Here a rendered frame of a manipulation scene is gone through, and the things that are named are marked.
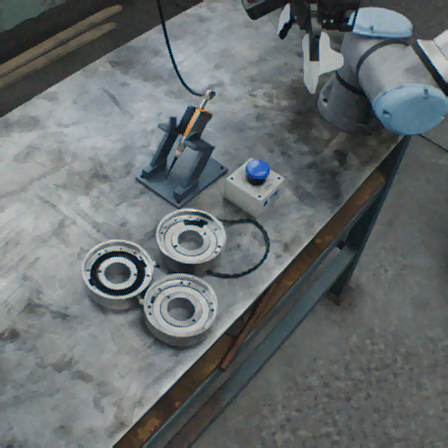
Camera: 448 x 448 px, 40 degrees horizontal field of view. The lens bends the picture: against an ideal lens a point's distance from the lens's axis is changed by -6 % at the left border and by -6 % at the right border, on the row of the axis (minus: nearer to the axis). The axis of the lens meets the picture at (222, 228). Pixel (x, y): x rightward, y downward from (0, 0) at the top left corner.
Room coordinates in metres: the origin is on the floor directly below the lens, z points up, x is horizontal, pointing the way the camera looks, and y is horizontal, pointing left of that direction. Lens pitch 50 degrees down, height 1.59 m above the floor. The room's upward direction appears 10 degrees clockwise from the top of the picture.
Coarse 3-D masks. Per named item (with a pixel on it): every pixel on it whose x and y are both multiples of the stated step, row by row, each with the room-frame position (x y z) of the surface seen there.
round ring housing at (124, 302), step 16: (112, 240) 0.57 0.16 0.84; (96, 256) 0.55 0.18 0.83; (144, 256) 0.56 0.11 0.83; (112, 272) 0.54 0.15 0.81; (128, 272) 0.54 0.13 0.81; (96, 288) 0.49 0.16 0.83; (112, 288) 0.49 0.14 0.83; (144, 288) 0.50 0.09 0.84; (112, 304) 0.47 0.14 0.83; (128, 304) 0.48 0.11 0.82
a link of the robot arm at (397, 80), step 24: (384, 48) 0.95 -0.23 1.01; (408, 48) 0.92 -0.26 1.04; (432, 48) 0.91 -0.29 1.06; (360, 72) 0.94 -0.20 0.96; (384, 72) 0.89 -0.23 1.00; (408, 72) 0.87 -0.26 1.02; (432, 72) 0.87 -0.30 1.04; (384, 96) 0.85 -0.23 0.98; (408, 96) 0.83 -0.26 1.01; (432, 96) 0.84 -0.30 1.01; (384, 120) 0.84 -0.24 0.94; (408, 120) 0.84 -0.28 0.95; (432, 120) 0.85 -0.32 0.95
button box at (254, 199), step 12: (240, 168) 0.76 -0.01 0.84; (228, 180) 0.73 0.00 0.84; (240, 180) 0.73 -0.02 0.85; (252, 180) 0.73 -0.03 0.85; (264, 180) 0.74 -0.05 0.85; (276, 180) 0.75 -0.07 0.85; (228, 192) 0.73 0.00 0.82; (240, 192) 0.71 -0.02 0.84; (252, 192) 0.71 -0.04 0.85; (264, 192) 0.71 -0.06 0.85; (276, 192) 0.74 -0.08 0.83; (240, 204) 0.71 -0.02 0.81; (252, 204) 0.70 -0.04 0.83; (264, 204) 0.71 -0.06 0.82; (252, 216) 0.70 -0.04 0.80
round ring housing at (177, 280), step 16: (160, 288) 0.51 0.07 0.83; (192, 288) 0.52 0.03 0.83; (208, 288) 0.52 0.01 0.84; (144, 304) 0.47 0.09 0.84; (176, 304) 0.50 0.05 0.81; (192, 304) 0.50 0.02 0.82; (208, 304) 0.50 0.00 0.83; (176, 320) 0.46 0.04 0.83; (192, 320) 0.47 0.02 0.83; (208, 320) 0.48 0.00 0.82; (160, 336) 0.43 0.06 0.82; (176, 336) 0.43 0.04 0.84; (192, 336) 0.43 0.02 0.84
